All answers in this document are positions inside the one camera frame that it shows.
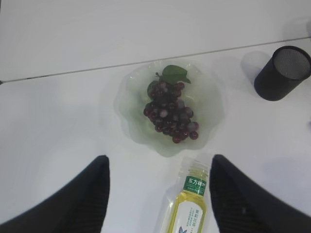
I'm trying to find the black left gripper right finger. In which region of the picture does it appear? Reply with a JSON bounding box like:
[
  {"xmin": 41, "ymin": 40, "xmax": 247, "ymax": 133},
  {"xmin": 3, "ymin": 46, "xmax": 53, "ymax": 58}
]
[{"xmin": 209, "ymin": 154, "xmax": 311, "ymax": 233}]

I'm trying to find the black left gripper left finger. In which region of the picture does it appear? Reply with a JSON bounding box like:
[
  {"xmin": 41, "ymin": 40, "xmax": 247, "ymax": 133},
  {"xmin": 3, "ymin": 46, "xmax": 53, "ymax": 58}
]
[{"xmin": 0, "ymin": 155, "xmax": 110, "ymax": 233}]

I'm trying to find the yellow tea bottle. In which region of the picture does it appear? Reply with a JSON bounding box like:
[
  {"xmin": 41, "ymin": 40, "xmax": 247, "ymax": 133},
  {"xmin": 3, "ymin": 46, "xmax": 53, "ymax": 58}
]
[{"xmin": 153, "ymin": 153, "xmax": 211, "ymax": 233}]

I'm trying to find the purple artificial grape bunch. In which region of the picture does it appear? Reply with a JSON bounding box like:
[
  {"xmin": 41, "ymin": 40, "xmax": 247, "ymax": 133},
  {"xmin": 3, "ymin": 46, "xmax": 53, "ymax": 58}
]
[{"xmin": 143, "ymin": 65, "xmax": 199, "ymax": 144}]

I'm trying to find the green wavy glass plate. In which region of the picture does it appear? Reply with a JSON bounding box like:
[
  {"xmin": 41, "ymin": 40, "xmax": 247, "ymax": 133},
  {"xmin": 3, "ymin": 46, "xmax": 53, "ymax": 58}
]
[{"xmin": 115, "ymin": 60, "xmax": 225, "ymax": 157}]

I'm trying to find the black mesh pen holder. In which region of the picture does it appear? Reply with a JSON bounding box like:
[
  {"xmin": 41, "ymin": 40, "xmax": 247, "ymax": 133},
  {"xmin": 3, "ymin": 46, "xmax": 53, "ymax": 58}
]
[{"xmin": 254, "ymin": 46, "xmax": 311, "ymax": 101}]

